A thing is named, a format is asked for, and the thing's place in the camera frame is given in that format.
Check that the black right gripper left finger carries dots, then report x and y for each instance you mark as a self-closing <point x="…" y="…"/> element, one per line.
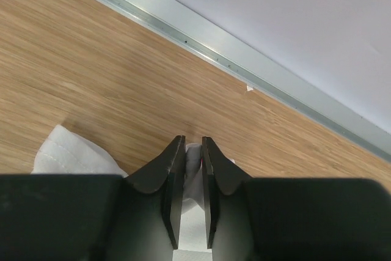
<point x="165" y="173"/>

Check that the aluminium frame rail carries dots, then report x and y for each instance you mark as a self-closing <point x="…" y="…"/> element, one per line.
<point x="188" y="29"/>

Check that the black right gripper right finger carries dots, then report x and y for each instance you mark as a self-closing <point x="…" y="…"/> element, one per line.
<point x="220" y="176"/>

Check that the white t shirt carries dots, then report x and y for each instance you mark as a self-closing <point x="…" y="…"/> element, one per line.
<point x="65" y="152"/>

